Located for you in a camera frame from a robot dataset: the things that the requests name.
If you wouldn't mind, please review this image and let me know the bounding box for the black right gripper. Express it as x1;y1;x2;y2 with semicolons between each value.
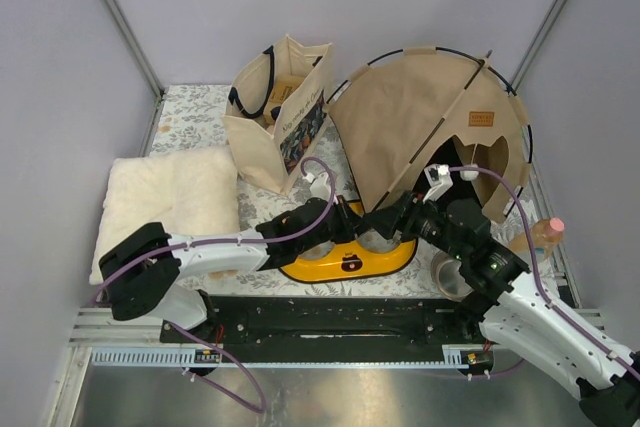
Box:
362;189;468;261

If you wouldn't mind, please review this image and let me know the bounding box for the beige pet tent fabric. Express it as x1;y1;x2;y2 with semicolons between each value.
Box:
324;45;534;226

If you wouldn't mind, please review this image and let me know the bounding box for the white fluffy cushion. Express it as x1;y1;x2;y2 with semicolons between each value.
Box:
89;146;239;285

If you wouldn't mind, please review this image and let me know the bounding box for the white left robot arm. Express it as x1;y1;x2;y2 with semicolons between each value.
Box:
99;197;366;342

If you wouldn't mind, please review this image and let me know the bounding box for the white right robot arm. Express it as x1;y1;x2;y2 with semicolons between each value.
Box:
364;192;639;426

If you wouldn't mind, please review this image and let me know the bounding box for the stainless steel pet bowl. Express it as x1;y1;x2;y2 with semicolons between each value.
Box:
431;252;472;302

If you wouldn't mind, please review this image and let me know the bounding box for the yellow double bowl stand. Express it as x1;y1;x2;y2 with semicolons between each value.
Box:
279;231;418;284

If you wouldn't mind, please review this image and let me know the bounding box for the white pompom toy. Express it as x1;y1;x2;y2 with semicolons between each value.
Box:
460;169;479;182

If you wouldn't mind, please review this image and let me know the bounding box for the cream canvas tote bag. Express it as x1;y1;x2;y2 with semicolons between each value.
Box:
222;36;334;195

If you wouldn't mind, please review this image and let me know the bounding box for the pink capped bottle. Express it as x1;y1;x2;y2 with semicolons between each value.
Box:
508;217;565;263

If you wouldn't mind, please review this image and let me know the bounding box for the brown cardboard box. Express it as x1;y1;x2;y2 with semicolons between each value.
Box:
263;75;305;124

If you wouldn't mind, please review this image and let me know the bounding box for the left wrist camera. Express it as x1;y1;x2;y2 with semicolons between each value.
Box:
302;170;335;203

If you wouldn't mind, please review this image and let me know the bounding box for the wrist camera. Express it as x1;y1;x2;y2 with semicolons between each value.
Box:
423;164;453;202
302;170;335;203

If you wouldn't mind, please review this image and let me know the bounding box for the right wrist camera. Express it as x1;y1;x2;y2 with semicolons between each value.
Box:
423;164;453;202

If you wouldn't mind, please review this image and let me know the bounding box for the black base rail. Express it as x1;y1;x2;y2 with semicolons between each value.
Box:
189;296;485;356

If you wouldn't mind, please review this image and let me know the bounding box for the white slotted cable duct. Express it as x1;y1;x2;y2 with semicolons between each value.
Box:
91;346;493;370

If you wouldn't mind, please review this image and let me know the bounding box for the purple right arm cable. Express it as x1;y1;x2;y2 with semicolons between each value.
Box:
444;164;640;383

